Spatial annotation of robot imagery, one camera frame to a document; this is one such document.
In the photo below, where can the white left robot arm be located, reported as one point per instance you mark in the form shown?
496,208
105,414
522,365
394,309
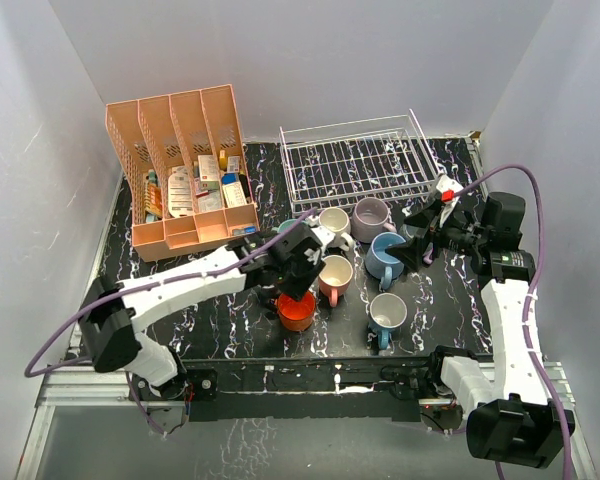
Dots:
115,317

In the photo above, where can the orange mug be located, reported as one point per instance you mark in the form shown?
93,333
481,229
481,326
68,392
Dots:
296,316

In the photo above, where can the peach plastic file organizer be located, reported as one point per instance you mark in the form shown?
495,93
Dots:
183,159

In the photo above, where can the orange medicine box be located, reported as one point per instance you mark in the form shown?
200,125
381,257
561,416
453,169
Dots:
153,199

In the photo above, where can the blue round container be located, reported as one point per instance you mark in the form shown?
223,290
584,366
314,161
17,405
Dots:
229,178

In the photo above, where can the pink mug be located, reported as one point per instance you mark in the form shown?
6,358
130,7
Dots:
335,278

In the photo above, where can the white wire dish rack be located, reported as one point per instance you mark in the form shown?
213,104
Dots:
339,164

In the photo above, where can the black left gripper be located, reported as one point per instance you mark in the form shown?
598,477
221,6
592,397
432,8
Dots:
296,290

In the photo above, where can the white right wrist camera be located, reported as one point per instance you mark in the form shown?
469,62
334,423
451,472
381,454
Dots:
447,187

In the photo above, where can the lavender wide mug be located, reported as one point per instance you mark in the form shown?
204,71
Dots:
370,217

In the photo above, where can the cream speckled mug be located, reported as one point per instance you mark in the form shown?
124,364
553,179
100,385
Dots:
337,221

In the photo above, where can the yellow small box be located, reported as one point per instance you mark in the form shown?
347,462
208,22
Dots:
223,160

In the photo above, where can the white blister pack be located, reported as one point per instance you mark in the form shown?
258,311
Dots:
179,202

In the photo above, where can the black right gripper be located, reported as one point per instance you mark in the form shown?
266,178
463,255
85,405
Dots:
412,250

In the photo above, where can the teal green cup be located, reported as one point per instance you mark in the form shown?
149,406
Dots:
285,225

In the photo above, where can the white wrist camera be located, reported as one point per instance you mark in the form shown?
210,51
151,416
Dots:
325,238
447,187

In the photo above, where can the blue capped small bottle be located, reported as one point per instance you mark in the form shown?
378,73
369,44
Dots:
245,230

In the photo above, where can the light blue mug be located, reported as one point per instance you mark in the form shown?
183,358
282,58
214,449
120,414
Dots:
380,264

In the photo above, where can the white red medicine box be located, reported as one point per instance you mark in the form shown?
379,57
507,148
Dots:
208,169

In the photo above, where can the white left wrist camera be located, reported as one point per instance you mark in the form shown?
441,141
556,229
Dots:
325,238

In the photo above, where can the white mug blue handle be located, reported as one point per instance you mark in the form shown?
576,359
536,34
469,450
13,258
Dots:
387,313

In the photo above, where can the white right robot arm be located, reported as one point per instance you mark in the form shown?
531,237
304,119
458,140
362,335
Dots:
512,417

